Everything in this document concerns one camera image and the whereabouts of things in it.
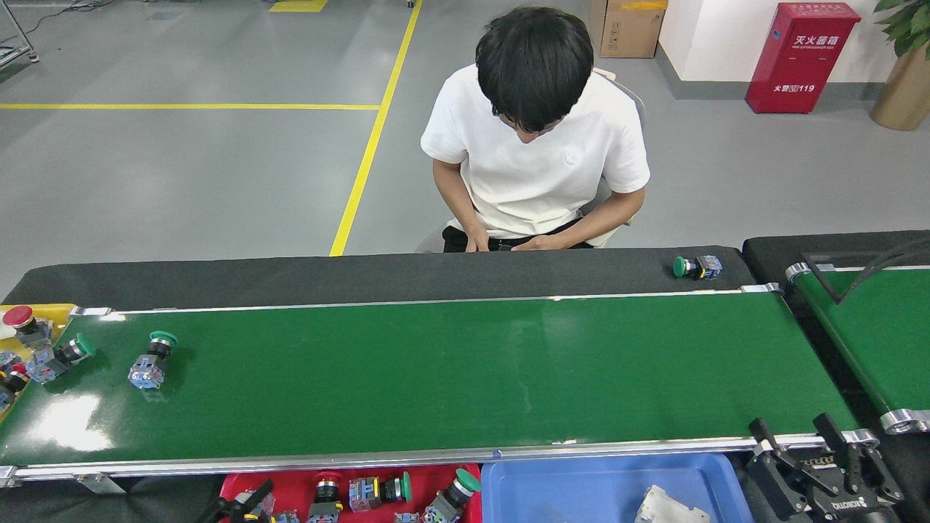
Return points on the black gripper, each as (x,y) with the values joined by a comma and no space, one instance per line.
(846,512)

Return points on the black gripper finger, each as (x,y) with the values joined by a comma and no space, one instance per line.
(258,490)

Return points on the green mushroom push button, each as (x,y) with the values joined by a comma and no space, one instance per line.
(363,494)
(680,266)
(43,367)
(145,374)
(468,479)

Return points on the white circuit breaker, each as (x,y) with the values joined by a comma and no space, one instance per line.
(665,507)

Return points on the yellow mushroom push button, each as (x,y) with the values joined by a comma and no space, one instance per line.
(407,518)

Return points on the person's right forearm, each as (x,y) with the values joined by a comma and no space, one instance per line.
(454,203)

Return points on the person's left forearm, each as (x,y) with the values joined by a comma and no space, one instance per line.
(603,218)

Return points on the red plastic tray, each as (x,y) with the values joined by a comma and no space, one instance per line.
(290,487)

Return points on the narrow green conveyor belt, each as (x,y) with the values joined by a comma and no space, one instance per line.
(879,341)

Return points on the long green conveyor belt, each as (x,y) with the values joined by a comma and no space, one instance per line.
(436,363)

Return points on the blue plastic tray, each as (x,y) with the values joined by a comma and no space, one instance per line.
(567,494)

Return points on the yellow plastic tray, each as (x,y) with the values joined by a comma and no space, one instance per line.
(58,312)

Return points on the person's right hand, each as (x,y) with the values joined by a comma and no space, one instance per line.
(478,241)

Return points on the person's left hand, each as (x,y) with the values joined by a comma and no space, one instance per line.
(541,243)

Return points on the potted plant in brass pot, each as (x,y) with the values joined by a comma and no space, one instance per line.
(904,98)

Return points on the red fire extinguisher cabinet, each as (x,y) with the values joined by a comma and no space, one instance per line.
(803,65)

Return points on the person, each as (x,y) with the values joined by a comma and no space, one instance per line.
(538,167)

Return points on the brown cardboard box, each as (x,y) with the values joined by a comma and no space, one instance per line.
(628,29)

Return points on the metal wheeled cart frame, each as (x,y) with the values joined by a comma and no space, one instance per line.
(11,54)

